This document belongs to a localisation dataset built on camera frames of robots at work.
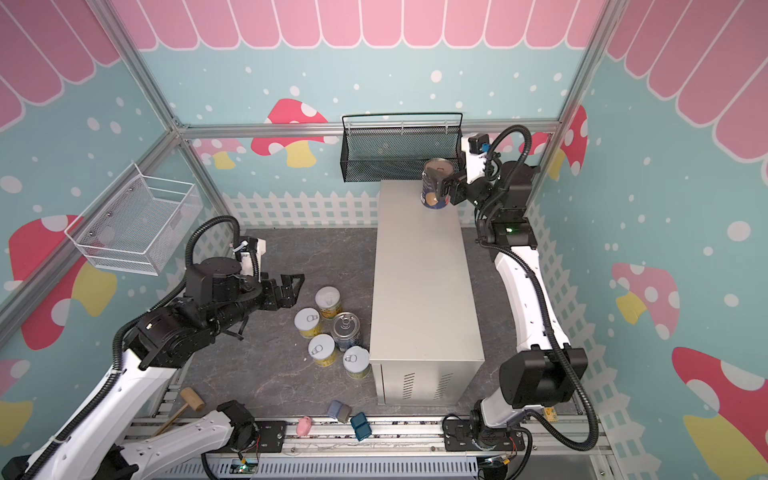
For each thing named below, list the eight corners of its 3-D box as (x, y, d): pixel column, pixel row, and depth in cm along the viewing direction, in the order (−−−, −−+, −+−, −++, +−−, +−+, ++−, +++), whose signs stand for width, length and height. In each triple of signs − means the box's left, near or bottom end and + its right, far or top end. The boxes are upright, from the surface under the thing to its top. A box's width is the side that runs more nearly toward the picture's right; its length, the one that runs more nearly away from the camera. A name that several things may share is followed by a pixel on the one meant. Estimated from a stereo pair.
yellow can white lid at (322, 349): (310, 367, 88) (305, 359, 83) (314, 342, 93) (310, 333, 88) (336, 367, 88) (333, 359, 83) (339, 342, 93) (336, 333, 88)
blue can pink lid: (336, 354, 89) (331, 339, 81) (340, 327, 95) (335, 311, 87) (360, 354, 89) (357, 339, 81) (362, 327, 95) (359, 311, 87)
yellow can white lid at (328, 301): (318, 320, 97) (312, 307, 90) (322, 299, 102) (317, 285, 95) (341, 320, 96) (337, 307, 90) (343, 299, 102) (340, 285, 95)
